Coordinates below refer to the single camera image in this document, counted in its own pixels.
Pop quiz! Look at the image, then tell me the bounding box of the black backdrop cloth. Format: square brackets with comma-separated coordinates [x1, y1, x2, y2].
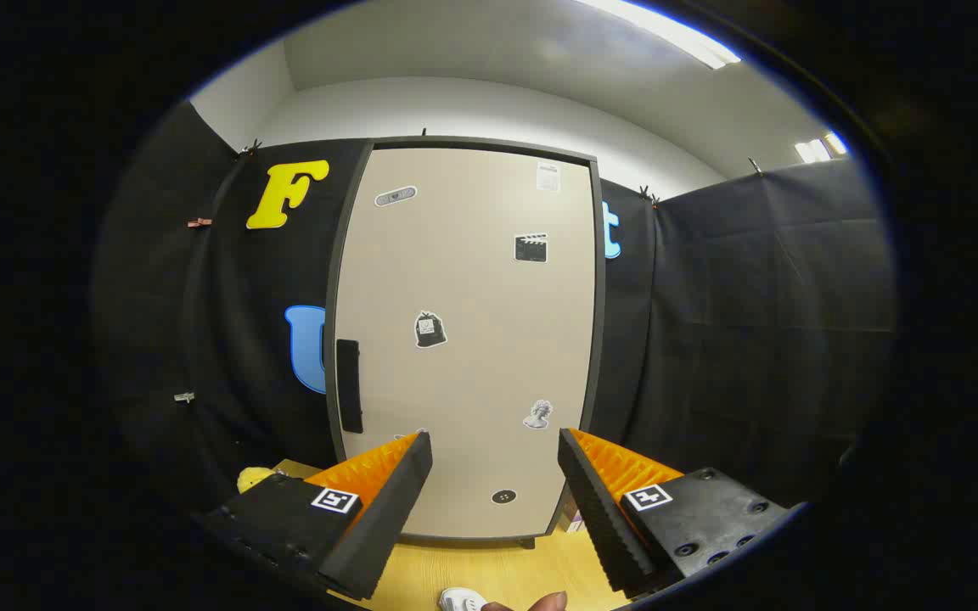
[90, 100, 897, 527]

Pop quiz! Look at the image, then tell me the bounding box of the small ceiling light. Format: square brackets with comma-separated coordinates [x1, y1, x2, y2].
[795, 132, 849, 164]

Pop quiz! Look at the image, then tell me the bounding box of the long ceiling light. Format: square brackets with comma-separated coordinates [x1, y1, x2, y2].
[574, 0, 742, 70]

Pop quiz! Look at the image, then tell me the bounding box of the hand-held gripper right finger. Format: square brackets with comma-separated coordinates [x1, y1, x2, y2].
[558, 428, 804, 595]

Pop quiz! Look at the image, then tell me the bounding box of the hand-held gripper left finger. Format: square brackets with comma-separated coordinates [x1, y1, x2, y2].
[196, 430, 434, 602]

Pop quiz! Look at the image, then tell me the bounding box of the dark grey shoe cabinet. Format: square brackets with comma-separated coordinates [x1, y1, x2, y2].
[323, 136, 607, 548]

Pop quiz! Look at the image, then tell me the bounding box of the black door handle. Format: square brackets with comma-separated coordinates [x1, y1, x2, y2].
[336, 339, 364, 434]

